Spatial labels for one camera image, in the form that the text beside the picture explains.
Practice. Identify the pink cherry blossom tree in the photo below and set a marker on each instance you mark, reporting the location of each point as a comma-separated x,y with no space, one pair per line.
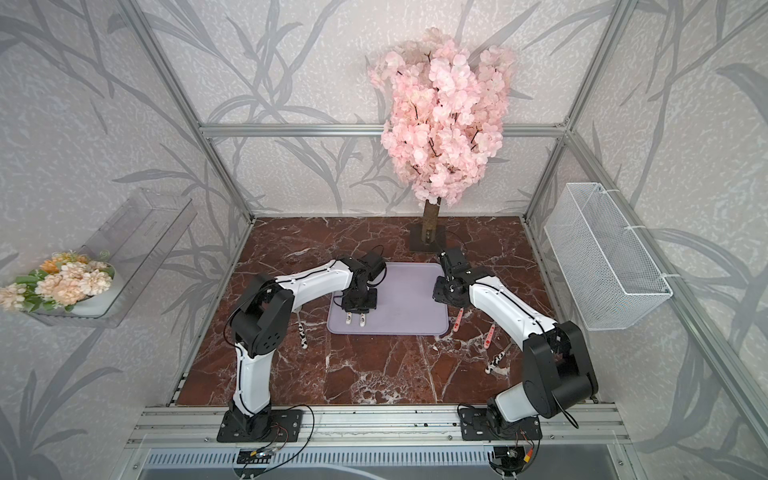
446,118

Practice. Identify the pink handle fork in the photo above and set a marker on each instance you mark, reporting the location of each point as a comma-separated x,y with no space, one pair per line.
458,320

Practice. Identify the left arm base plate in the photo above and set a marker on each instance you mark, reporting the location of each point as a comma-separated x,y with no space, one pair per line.
269,425

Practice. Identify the clear acrylic wall shelf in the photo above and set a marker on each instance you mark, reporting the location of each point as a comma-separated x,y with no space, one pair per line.
135,240

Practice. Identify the aluminium front rail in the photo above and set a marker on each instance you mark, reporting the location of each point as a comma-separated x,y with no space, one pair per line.
379,425

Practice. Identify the peach flower bouquet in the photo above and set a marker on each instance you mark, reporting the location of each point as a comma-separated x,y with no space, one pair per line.
65,281

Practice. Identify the cow pattern handle spoon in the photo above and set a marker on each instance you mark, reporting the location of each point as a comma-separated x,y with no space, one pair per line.
494,363

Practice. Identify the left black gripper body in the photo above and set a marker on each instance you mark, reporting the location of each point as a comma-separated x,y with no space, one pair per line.
361,302

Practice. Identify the white wire basket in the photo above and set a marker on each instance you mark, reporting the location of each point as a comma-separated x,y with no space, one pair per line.
612,278

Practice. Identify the pink handle spoon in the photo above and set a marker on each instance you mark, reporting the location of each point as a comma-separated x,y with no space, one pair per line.
489,337

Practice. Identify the dark metal tree base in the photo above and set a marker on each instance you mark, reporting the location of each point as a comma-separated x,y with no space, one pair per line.
436,243

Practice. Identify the cow pattern handle fork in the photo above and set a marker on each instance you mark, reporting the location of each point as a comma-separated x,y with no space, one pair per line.
302,335

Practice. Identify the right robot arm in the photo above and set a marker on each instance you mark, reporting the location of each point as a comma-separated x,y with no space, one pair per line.
557,368

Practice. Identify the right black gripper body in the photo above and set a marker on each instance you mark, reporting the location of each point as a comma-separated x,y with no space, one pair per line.
443,293

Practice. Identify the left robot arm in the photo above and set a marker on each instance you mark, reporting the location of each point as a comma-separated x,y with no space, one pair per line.
261,317

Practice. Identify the lilac placemat tray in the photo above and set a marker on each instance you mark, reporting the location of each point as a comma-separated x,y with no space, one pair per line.
404,305

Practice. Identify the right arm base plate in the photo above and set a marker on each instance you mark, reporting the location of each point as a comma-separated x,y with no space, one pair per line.
483,423

